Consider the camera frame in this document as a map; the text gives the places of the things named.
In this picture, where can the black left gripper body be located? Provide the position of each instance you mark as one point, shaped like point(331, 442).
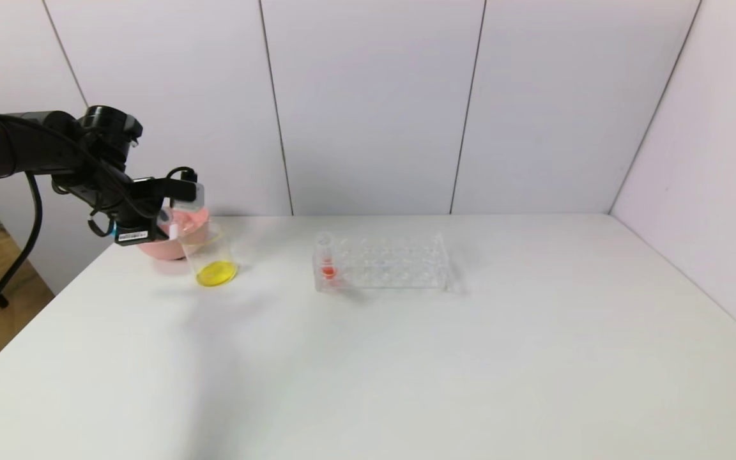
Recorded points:
point(131, 234)

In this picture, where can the test tube with yellow pigment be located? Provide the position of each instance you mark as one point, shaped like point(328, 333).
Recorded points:
point(175, 230)

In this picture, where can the black and orange left arm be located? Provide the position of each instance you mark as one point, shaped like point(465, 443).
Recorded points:
point(16, 144)

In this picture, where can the clear glass beaker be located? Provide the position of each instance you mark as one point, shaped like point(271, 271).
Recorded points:
point(214, 273)

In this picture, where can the test tube with red pigment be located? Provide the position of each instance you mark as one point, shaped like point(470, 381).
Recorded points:
point(328, 270)

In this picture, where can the clear acrylic test tube rack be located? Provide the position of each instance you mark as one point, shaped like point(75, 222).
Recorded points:
point(381, 263)

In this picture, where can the pink bowl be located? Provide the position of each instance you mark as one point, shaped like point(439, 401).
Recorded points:
point(163, 250)

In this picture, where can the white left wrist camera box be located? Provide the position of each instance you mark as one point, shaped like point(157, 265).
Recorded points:
point(190, 195)

